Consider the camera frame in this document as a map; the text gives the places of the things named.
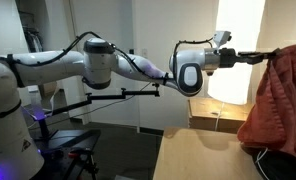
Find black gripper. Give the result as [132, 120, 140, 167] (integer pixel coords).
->
[218, 47, 280, 69]

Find orange towel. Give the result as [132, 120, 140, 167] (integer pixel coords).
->
[237, 44, 296, 158]

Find low wooden box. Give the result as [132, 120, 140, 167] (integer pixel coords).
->
[187, 96, 256, 135]

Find black folding workbench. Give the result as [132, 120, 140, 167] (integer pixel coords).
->
[31, 129, 102, 180]

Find hanging dark clothes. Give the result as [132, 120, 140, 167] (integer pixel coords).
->
[21, 28, 46, 53]

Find white grey wrist camera box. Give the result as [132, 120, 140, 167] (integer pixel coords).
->
[213, 30, 233, 50]

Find white lamp cord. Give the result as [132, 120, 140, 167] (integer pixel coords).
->
[215, 102, 224, 132]

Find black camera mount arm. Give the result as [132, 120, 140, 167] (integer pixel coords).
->
[36, 83, 161, 141]

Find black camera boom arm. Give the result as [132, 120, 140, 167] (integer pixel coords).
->
[56, 82, 152, 124]

